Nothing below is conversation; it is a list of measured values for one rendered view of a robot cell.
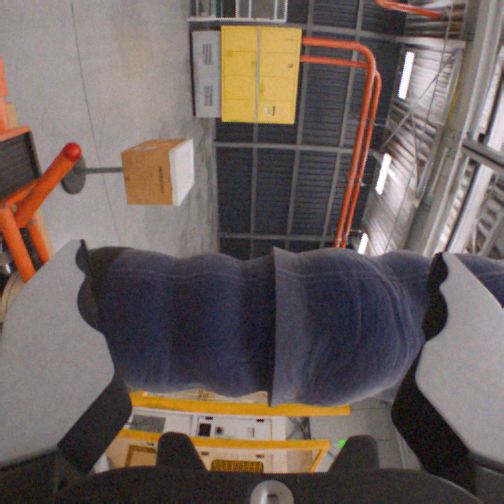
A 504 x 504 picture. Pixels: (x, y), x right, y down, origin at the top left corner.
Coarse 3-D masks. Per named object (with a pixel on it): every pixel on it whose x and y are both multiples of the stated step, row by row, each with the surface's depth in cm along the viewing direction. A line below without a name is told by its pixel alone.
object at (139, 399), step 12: (132, 396) 142; (144, 396) 144; (252, 396) 161; (156, 408) 140; (168, 408) 140; (180, 408) 140; (192, 408) 140; (204, 408) 140; (216, 408) 140; (228, 408) 140; (240, 408) 140; (252, 408) 140; (264, 408) 140; (276, 408) 140; (288, 408) 140; (300, 408) 140; (312, 408) 140; (324, 408) 140; (336, 408) 140; (348, 408) 140
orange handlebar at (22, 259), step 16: (0, 64) 27; (0, 80) 28; (0, 96) 28; (0, 112) 29; (0, 128) 30; (0, 224) 33; (16, 224) 34; (32, 224) 38; (16, 240) 35; (32, 240) 39; (16, 256) 35; (48, 256) 42; (32, 272) 38
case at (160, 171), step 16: (144, 144) 225; (160, 144) 224; (176, 144) 223; (192, 144) 251; (128, 160) 200; (144, 160) 201; (160, 160) 201; (176, 160) 203; (192, 160) 256; (128, 176) 206; (144, 176) 206; (160, 176) 206; (176, 176) 206; (192, 176) 260; (128, 192) 212; (144, 192) 212; (160, 192) 212; (176, 192) 212
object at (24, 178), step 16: (16, 128) 32; (0, 144) 29; (16, 144) 32; (32, 144) 34; (0, 160) 30; (16, 160) 33; (32, 160) 35; (0, 176) 30; (16, 176) 33; (32, 176) 36; (0, 192) 30; (16, 192) 33; (0, 208) 30
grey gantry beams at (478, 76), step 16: (496, 0) 140; (480, 16) 150; (496, 16) 145; (480, 32) 154; (496, 32) 149; (480, 48) 158; (496, 48) 154; (480, 64) 162; (480, 80) 172; (464, 96) 183; (480, 96) 178; (464, 112) 185; (480, 112) 180; (464, 128) 188; (448, 160) 210; (464, 160) 204; (448, 176) 212; (448, 192) 223; (432, 208) 236; (448, 208) 228; (432, 224) 236; (432, 240) 249; (432, 256) 252
